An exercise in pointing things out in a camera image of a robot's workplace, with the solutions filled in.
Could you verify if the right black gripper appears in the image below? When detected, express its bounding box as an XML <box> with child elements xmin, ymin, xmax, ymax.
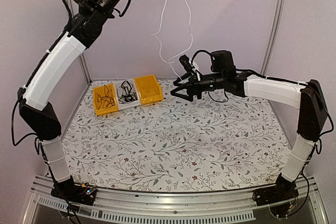
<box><xmin>171</xmin><ymin>71</ymin><xmax>226</xmax><ymax>101</ymax></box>

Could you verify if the black ribbon cable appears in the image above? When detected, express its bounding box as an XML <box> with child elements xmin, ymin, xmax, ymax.
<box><xmin>117</xmin><ymin>80</ymin><xmax>139</xmax><ymax>104</ymax></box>

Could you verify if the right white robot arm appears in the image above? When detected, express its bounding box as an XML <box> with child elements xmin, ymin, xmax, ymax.
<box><xmin>171</xmin><ymin>50</ymin><xmax>330</xmax><ymax>201</ymax></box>

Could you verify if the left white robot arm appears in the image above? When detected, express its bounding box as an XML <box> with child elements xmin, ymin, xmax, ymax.
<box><xmin>16</xmin><ymin>0</ymin><xmax>120</xmax><ymax>200</ymax></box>

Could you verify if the right yellow plastic bin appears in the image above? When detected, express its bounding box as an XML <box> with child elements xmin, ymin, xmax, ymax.
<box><xmin>134</xmin><ymin>74</ymin><xmax>163</xmax><ymax>105</ymax></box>

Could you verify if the yellow plastic bin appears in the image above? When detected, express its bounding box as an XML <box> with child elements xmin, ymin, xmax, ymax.
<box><xmin>134</xmin><ymin>74</ymin><xmax>163</xmax><ymax>105</ymax></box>
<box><xmin>93</xmin><ymin>84</ymin><xmax>119</xmax><ymax>116</ymax></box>

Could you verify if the white translucent plastic bin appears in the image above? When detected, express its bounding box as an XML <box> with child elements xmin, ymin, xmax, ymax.
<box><xmin>114</xmin><ymin>79</ymin><xmax>141</xmax><ymax>110</ymax></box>

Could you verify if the left yellow plastic bin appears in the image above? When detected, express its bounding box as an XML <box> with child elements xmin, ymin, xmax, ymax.
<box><xmin>93</xmin><ymin>84</ymin><xmax>119</xmax><ymax>116</ymax></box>

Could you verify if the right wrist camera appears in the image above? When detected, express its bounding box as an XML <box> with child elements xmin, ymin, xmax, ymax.
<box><xmin>179</xmin><ymin>55</ymin><xmax>202</xmax><ymax>80</ymax></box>

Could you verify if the right aluminium frame post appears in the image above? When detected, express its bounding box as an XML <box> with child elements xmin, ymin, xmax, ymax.
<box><xmin>260</xmin><ymin>0</ymin><xmax>285</xmax><ymax>75</ymax></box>

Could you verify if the front aluminium rail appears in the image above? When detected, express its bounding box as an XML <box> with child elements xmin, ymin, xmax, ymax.
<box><xmin>23</xmin><ymin>175</ymin><xmax>329</xmax><ymax>223</ymax></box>

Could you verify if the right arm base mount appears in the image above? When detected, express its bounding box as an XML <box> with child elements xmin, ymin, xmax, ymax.
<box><xmin>252</xmin><ymin>173</ymin><xmax>299</xmax><ymax>218</ymax></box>

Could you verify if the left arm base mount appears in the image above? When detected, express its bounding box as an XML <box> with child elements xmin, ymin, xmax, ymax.
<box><xmin>51</xmin><ymin>174</ymin><xmax>97</xmax><ymax>206</ymax></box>

